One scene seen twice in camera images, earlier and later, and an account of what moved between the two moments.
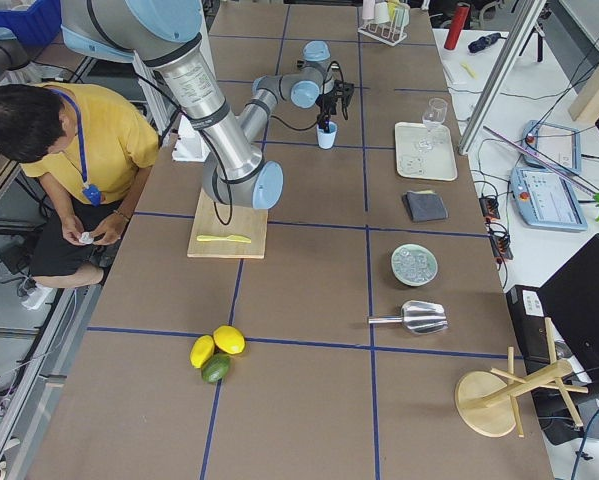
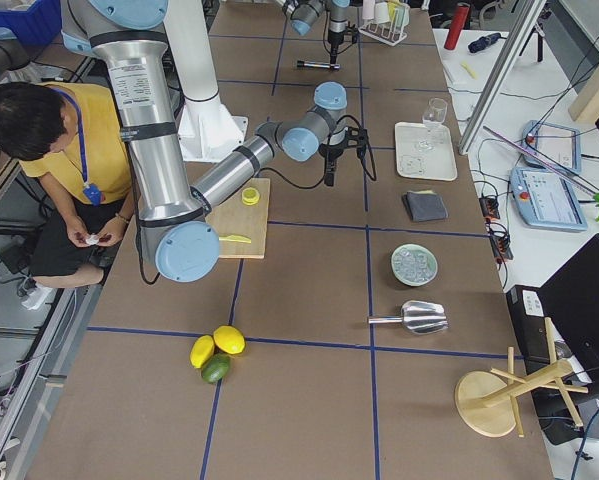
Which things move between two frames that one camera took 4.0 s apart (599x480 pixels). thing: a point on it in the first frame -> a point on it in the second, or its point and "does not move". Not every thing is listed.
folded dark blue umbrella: [481, 42] does not move
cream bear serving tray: [425, 152] does not move
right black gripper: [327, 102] -> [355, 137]
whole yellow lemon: [229, 339] does not move
